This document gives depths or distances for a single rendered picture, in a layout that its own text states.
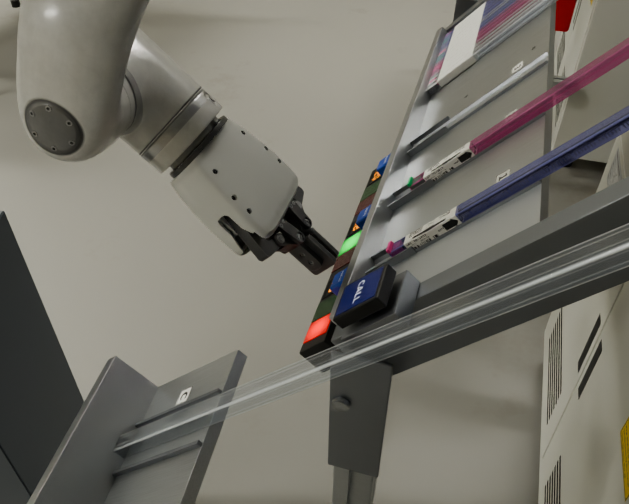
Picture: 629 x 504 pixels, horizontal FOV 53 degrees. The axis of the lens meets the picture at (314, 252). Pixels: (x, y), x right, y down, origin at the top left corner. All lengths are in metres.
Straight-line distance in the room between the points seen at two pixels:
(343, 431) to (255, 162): 0.26
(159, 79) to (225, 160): 0.09
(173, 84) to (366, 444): 0.36
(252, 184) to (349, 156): 1.52
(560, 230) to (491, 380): 1.06
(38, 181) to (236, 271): 0.77
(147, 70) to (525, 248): 0.33
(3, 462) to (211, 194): 0.46
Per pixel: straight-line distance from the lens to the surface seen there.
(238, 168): 0.58
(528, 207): 0.51
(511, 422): 1.43
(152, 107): 0.56
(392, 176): 0.73
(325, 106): 2.37
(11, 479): 0.92
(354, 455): 0.62
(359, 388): 0.53
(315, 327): 0.66
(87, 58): 0.48
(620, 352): 0.90
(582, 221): 0.44
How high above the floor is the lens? 1.15
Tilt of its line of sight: 42 degrees down
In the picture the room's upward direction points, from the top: straight up
